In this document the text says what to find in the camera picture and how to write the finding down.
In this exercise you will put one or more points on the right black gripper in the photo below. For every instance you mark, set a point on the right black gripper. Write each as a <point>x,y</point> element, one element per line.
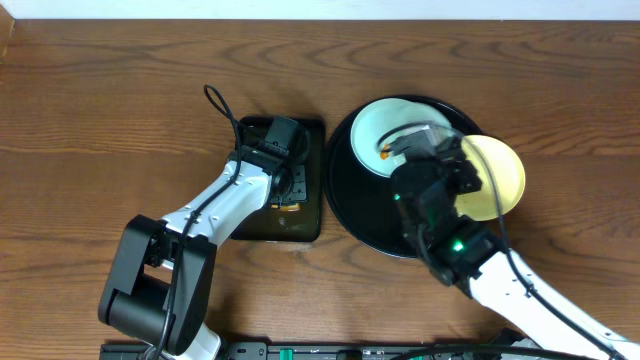
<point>417,167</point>

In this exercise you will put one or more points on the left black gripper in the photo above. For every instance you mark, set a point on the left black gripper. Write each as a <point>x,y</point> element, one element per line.
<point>279,185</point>

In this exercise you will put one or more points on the green and orange sponge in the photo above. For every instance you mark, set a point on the green and orange sponge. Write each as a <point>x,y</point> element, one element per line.
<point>291,207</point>

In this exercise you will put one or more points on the yellow plate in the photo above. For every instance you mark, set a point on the yellow plate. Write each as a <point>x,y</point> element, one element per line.
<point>502,175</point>

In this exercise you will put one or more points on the light blue plate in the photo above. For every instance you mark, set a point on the light blue plate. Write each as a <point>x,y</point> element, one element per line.
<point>382,122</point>

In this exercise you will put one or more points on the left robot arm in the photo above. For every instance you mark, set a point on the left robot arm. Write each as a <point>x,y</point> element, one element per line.
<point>159,283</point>

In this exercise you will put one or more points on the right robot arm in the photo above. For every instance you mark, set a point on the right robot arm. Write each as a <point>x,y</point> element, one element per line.
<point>486,267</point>

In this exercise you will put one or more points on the black rectangular water tray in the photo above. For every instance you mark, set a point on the black rectangular water tray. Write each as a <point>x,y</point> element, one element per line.
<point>267,224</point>

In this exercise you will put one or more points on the round black serving tray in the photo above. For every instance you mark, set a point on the round black serving tray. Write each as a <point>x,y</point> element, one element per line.
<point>361,200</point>

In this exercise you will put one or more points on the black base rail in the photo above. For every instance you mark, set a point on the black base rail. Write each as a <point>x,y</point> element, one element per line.
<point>262,351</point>

